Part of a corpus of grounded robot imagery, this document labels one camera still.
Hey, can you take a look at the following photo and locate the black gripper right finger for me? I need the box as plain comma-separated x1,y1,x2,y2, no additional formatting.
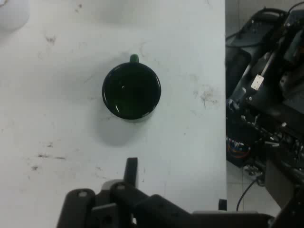
111,157,193,228

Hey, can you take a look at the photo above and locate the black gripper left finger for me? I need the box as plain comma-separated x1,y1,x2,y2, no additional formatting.
56,188,119,228

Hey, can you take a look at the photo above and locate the dark green enamel mug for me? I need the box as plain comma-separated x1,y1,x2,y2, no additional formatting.
102,54,162,123

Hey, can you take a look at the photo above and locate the black electronic floor equipment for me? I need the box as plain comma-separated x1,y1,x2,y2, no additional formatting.
225,6,304,209

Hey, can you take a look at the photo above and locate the white enamel mug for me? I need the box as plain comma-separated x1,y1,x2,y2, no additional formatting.
0,0,31,32

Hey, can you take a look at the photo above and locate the dark camera mount bracket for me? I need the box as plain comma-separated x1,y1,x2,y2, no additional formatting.
191,209,274,228

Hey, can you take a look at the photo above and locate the black floor cable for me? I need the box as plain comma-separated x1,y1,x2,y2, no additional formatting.
236,176,260,212

